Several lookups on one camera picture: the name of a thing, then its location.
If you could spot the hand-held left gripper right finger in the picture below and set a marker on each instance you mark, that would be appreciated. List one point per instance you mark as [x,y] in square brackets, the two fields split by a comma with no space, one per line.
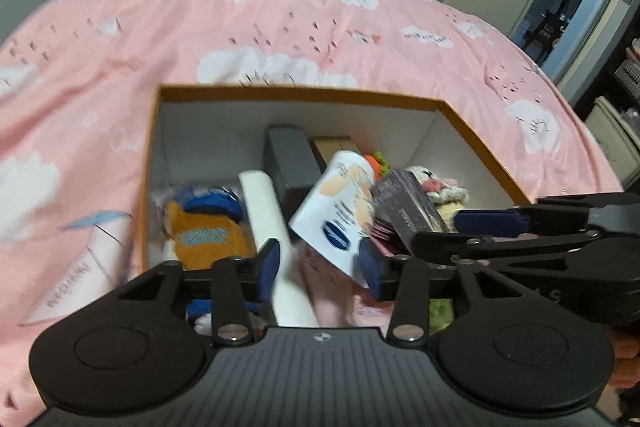
[370,267]

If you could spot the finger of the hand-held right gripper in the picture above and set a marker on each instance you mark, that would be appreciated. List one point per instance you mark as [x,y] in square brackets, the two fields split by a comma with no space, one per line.
[490,219]
[450,247]

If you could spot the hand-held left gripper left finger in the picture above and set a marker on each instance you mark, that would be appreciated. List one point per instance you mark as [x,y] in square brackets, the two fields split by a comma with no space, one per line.
[270,264]

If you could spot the white roll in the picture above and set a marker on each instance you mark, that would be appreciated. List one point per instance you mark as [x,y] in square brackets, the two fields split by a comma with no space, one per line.
[265,217]

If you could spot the cream crochet doll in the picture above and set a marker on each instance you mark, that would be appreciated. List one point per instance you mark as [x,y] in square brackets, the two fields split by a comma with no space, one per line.
[445,194]

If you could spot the dark purple box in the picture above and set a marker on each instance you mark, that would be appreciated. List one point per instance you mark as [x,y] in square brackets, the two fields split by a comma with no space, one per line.
[410,202]

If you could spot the white cream tube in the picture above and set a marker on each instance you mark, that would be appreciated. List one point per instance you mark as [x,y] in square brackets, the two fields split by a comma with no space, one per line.
[335,207]

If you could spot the orange and blue plush toy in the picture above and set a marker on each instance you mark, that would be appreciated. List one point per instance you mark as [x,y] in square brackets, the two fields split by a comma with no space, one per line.
[205,237]

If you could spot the grey box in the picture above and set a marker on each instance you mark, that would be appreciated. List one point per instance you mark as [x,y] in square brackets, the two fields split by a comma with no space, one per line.
[292,167]

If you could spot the orange carrot toy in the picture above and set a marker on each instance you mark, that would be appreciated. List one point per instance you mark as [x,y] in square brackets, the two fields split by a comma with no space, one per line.
[372,164]

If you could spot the tan box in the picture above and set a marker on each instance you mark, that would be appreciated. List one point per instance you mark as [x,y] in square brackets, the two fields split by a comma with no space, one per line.
[330,149]

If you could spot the person's right hand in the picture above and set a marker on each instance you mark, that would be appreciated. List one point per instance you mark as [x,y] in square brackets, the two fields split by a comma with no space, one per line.
[626,357]

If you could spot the green soft item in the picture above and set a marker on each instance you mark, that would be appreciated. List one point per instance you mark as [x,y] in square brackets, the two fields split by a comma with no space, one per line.
[441,314]

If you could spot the cluttered shelf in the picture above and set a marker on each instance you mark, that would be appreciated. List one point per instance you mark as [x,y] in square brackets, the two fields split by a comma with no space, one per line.
[617,107]

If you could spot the dark chair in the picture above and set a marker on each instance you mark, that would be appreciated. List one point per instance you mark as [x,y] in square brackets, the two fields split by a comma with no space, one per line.
[547,27]

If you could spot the pink printed blanket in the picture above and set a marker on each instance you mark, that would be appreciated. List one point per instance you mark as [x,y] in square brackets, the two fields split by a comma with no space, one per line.
[250,22]

